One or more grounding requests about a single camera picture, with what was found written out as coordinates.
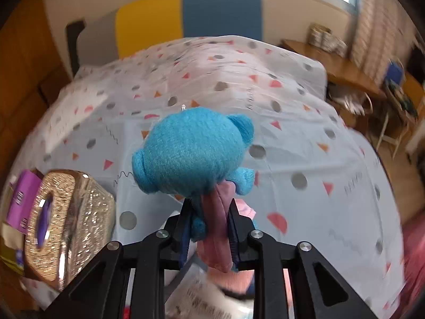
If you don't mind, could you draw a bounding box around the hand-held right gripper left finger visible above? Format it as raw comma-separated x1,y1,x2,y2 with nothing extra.
43,202,197,319

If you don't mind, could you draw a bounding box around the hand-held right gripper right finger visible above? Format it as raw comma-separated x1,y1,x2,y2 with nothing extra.
228,202,380,319

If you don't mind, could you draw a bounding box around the pink towel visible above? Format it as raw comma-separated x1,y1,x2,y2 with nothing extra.
206,199,257,301

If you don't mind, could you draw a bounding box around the white wet wipes packet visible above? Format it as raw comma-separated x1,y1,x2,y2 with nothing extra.
165,262,235,319

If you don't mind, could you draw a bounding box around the blue plush toy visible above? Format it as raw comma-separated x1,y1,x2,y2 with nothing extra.
131,107,257,244

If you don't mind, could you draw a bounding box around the gold foil box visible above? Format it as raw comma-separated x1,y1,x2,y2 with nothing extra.
0,221,29,275

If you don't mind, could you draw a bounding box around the gold ornate tissue box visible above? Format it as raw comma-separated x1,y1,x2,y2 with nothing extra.
23,169,117,293

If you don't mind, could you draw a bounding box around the purple tissue box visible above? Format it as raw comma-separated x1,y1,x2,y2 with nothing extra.
6,169,44,234

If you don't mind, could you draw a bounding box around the white tote bag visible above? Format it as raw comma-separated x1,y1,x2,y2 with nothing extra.
330,88,371,118

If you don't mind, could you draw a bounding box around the pink ruffled bedding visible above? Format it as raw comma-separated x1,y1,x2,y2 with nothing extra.
400,221,425,309

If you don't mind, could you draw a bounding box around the wooden desk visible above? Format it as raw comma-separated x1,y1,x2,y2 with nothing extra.
282,38,390,98

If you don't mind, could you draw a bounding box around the grey yellow blue headboard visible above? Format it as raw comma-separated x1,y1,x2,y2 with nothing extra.
66,0,264,78

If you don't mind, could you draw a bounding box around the beige printed box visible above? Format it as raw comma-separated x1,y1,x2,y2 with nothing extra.
309,23,333,47

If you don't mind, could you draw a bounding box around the blue folding chair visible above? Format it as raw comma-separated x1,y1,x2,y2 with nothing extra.
375,58,419,162

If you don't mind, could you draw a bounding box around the wooden wardrobe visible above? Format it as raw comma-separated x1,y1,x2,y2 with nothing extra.
0,0,75,177

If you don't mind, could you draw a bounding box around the black television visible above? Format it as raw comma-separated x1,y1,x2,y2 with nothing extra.
408,45,425,85

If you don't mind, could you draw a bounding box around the beige patterned curtain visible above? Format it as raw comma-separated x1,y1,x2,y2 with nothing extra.
347,0,420,87

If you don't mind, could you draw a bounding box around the black bed post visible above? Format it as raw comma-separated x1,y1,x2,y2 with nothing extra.
66,20,87,78

